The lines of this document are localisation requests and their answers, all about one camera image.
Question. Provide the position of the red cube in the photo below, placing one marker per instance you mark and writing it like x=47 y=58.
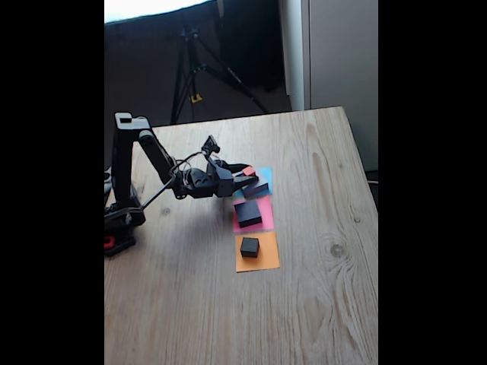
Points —
x=248 y=171

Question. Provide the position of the large grey foam block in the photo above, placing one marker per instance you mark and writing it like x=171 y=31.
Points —
x=256 y=189

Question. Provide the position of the medium dark foam block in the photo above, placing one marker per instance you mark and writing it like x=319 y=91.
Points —
x=247 y=213

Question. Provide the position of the small black foam block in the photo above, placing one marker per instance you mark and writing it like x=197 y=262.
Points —
x=249 y=247

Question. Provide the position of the blue paper sheet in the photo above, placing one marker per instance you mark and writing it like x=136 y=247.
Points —
x=268 y=175

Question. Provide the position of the pink paper sheet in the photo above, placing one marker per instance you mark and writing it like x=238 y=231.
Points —
x=268 y=213

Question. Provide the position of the orange paper sheet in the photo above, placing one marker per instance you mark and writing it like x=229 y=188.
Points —
x=270 y=254

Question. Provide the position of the yellow tape marker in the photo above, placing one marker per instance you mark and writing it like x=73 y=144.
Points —
x=195 y=99

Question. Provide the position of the red and black table clamp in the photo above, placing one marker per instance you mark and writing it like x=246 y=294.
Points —
x=118 y=246

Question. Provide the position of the black tripod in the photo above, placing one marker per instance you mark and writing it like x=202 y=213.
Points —
x=189 y=61

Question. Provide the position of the white cabinet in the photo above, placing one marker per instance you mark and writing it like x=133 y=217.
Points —
x=342 y=57

